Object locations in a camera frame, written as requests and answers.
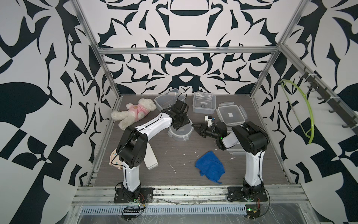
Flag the clear rectangular lunch box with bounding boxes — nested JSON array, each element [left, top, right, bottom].
[[154, 89, 186, 111], [193, 92, 216, 115]]

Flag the round clear container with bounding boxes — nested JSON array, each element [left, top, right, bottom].
[[168, 121, 194, 141]]

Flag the clear lunch box lid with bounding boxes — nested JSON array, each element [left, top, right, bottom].
[[226, 148, 246, 156], [216, 102, 248, 127]]

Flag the blue cleaning cloth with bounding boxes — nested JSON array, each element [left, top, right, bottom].
[[195, 151, 225, 184]]

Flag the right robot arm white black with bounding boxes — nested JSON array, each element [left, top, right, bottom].
[[192, 121, 270, 191]]

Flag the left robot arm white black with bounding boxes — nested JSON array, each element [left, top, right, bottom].
[[111, 99, 190, 194]]

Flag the white teddy bear pink shirt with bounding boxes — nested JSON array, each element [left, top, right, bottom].
[[111, 98, 157, 131]]

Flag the white rectangular box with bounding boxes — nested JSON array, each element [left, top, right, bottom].
[[144, 143, 158, 170]]

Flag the pink round alarm clock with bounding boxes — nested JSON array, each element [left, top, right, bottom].
[[109, 149, 124, 170]]

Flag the green clothes hanger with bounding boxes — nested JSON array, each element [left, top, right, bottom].
[[279, 79, 316, 145]]

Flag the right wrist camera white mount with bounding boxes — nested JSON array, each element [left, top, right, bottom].
[[205, 115, 215, 127]]

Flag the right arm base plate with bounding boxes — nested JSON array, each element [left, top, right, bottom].
[[227, 185, 269, 202]]

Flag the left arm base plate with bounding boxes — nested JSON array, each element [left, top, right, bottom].
[[114, 186, 154, 203]]

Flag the aluminium frame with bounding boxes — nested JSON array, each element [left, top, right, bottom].
[[75, 1, 358, 224]]

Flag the black wall hook rack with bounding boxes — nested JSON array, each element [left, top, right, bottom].
[[300, 67, 358, 135]]

